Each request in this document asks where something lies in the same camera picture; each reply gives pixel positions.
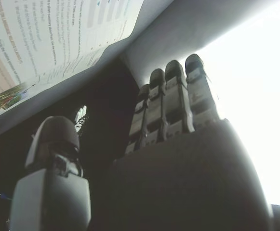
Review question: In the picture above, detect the printed book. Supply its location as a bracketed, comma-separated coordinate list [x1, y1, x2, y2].
[0, 0, 145, 119]

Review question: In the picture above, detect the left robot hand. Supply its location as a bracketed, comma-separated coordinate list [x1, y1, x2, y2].
[9, 53, 275, 231]

